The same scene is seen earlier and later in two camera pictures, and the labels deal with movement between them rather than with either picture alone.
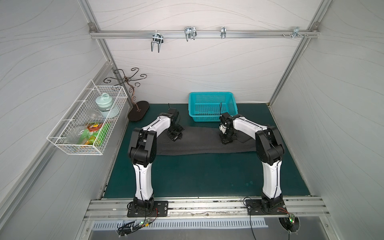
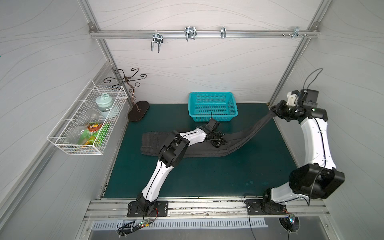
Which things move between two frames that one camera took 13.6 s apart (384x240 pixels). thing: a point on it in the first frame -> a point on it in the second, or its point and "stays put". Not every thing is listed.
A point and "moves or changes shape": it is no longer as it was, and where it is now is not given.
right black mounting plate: x=256 y=207 stays put
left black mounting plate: x=159 y=209 stays put
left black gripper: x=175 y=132 -> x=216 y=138
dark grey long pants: x=202 y=140 moves or changes shape
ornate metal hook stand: x=141 y=107 stays put
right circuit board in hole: x=291 y=223 stays put
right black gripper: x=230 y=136 -> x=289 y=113
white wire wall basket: x=88 y=126 stays put
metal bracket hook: x=296 y=32 stays put
